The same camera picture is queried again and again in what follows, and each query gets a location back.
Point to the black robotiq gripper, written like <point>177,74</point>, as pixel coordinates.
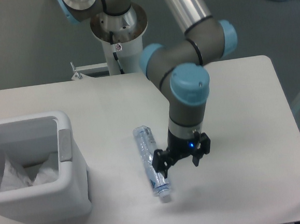
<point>179,148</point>

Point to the clear plastic wrapper bag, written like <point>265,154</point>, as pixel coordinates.
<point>15,176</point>

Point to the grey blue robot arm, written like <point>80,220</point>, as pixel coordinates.
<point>177,72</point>

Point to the white trash can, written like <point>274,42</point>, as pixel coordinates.
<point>28,140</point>

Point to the crushed clear plastic bottle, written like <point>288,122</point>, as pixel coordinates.
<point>146,144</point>

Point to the white pedestal base frame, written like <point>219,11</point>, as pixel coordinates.
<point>98,70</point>

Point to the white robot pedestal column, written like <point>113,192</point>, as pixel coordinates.
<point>121,36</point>

